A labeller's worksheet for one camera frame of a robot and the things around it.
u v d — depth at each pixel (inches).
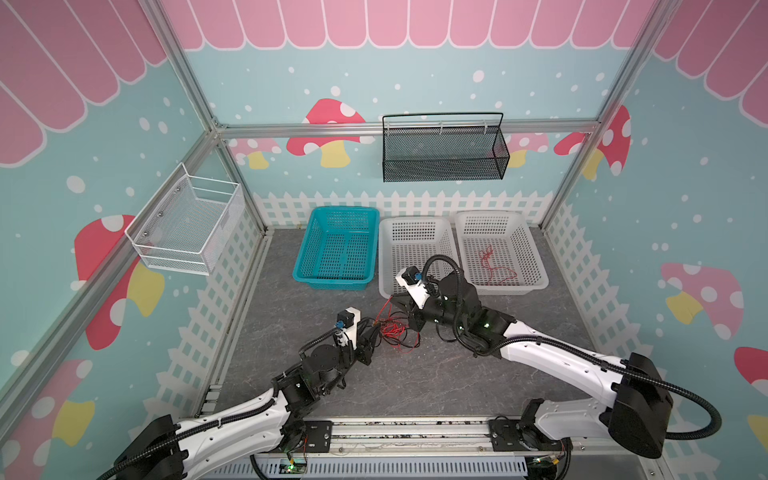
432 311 25.3
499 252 44.3
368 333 31.4
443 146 37.2
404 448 29.0
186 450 17.5
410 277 24.0
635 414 15.4
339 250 44.3
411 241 44.9
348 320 25.1
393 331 32.2
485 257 44.0
